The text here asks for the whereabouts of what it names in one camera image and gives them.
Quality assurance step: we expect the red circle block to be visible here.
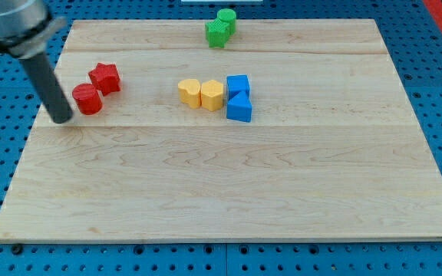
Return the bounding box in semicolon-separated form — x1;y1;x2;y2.
72;84;103;115

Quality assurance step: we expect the green circle block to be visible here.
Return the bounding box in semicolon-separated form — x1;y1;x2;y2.
216;8;237;35

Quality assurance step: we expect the yellow heart block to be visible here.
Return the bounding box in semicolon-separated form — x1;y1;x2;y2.
177;79;201;109

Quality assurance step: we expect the blue triangle block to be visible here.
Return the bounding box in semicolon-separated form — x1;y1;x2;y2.
226;91;252;123

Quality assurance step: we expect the wooden board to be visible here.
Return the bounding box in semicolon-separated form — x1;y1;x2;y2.
0;19;442;244

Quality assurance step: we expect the blue cube block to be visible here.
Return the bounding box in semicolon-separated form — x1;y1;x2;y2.
226;74;250;100

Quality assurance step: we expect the red star block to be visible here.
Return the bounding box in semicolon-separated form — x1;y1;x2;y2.
88;63;121;96

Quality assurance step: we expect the green star block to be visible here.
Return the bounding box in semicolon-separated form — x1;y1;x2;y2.
205;18;230;48

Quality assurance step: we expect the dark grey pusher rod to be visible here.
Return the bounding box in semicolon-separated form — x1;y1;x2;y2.
19;52;74;124

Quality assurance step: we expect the yellow hexagon block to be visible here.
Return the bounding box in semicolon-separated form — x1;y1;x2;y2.
201;80;224;111

